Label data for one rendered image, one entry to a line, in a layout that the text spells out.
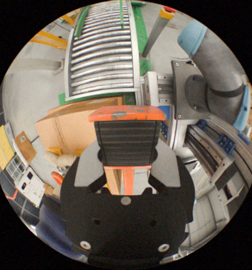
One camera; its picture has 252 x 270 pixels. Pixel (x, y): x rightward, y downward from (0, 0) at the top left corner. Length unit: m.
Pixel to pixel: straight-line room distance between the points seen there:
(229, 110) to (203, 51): 0.13
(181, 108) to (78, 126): 0.36
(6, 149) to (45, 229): 7.22
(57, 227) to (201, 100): 0.58
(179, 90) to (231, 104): 0.19
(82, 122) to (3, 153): 7.36
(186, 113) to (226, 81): 0.23
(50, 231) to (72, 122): 0.41
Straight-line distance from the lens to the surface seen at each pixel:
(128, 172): 0.16
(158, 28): 0.81
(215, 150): 0.41
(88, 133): 0.30
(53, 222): 0.35
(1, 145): 7.49
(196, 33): 0.17
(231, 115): 0.24
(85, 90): 0.86
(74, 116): 0.30
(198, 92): 0.30
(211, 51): 0.17
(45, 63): 1.66
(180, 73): 0.34
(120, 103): 0.78
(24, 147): 2.17
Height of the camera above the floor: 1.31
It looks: 61 degrees down
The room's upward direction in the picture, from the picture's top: 176 degrees counter-clockwise
